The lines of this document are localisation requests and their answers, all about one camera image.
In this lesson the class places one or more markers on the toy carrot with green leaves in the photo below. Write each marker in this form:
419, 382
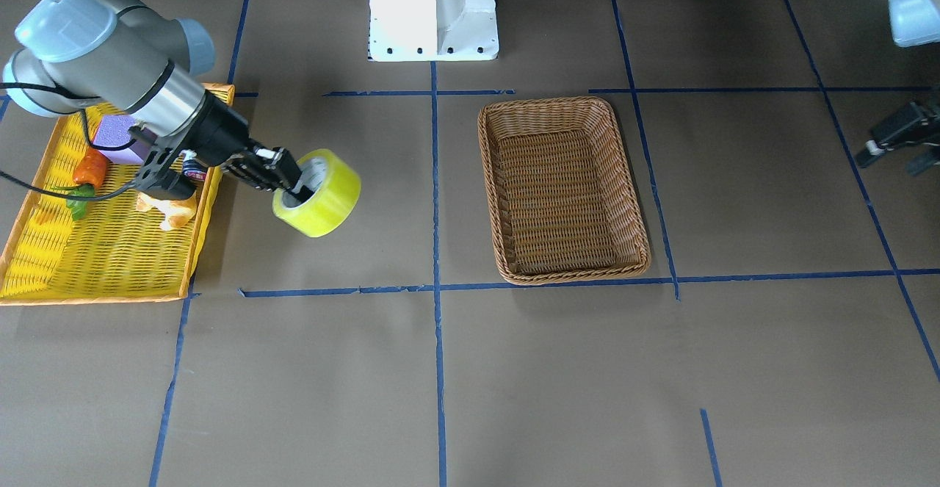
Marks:
88, 177

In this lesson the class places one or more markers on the yellow woven plastic basket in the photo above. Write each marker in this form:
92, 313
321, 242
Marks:
114, 255

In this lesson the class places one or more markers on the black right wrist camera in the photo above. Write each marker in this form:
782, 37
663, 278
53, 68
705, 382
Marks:
157, 177

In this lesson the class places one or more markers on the small dark labelled jar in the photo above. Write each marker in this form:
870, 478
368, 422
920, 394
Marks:
194, 170

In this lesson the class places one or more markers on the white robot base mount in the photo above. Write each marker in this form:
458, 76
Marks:
432, 31

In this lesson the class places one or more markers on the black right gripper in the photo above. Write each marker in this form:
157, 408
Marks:
222, 135

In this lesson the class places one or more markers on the toy croissant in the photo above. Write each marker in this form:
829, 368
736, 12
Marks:
175, 213

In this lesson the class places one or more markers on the yellow transparent tape roll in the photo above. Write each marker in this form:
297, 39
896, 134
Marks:
335, 187

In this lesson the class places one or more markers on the brown wicker basket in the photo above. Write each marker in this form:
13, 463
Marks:
562, 202

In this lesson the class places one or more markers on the purple foam cube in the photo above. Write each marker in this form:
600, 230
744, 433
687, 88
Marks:
119, 140

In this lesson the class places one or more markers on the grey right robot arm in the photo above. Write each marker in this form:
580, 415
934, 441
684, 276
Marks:
77, 53

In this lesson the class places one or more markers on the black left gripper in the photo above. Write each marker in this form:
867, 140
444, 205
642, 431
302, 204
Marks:
902, 128

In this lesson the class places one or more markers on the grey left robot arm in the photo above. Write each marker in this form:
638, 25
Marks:
915, 23

